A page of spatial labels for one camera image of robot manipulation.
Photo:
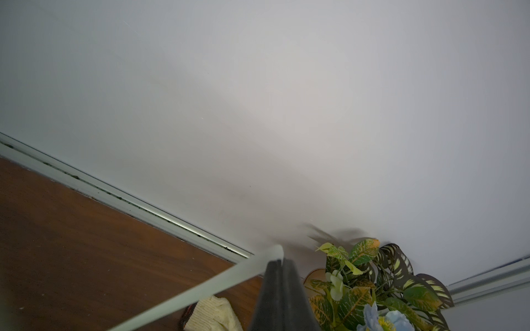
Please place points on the green insulated delivery bag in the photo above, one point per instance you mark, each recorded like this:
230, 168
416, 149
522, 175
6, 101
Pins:
237, 274

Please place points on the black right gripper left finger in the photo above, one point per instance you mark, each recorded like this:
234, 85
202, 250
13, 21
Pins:
268, 314

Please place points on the amber plastic vase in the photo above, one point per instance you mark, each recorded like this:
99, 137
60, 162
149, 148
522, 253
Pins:
317, 274

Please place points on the artificial flower plant bouquet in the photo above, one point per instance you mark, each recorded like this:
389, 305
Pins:
374, 287

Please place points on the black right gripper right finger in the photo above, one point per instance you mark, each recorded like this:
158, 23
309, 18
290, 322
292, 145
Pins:
297, 311

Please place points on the beige knit cotton glove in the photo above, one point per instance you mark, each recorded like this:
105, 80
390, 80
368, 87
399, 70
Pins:
212, 313

